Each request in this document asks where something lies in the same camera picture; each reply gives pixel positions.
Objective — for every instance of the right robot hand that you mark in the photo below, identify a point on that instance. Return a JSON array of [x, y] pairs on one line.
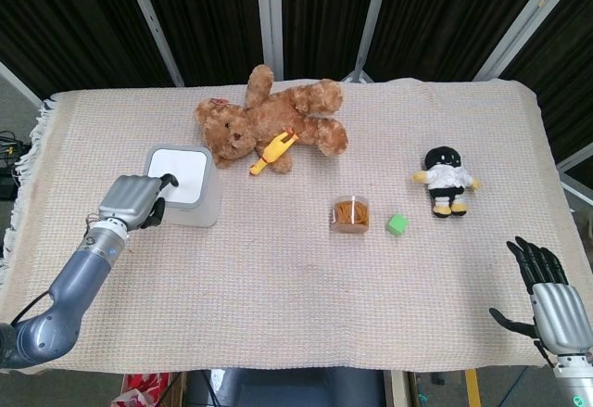
[[553, 309]]

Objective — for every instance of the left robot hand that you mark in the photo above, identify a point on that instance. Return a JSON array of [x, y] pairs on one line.
[[132, 200]]

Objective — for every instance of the white lidded trash bin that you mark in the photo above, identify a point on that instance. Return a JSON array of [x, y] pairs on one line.
[[183, 186]]

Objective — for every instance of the dark robot base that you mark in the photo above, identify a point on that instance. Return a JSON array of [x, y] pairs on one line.
[[287, 388]]

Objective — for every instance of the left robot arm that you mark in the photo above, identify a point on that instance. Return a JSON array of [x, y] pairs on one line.
[[69, 286]]

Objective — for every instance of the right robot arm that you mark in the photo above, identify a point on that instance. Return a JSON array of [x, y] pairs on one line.
[[574, 381]]

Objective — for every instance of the yellow rubber chicken toy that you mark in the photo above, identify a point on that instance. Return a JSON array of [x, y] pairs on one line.
[[271, 152]]

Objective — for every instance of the brown teddy bear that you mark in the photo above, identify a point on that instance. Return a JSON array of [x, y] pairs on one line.
[[273, 117]]

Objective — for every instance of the black and white plush doll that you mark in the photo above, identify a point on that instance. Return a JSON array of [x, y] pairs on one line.
[[447, 180]]

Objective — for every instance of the green cube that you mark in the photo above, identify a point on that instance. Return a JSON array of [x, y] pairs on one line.
[[397, 225]]

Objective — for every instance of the beige woven tablecloth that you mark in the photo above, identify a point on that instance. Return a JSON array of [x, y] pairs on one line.
[[296, 277]]

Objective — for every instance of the red and white plastic bag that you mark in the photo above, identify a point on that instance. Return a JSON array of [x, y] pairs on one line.
[[139, 388]]

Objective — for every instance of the clear jar of rubber bands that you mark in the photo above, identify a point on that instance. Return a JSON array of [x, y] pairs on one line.
[[351, 214]]

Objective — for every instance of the grey metal frame post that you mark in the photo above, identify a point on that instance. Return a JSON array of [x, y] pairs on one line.
[[269, 15], [366, 31], [523, 20], [155, 22]]

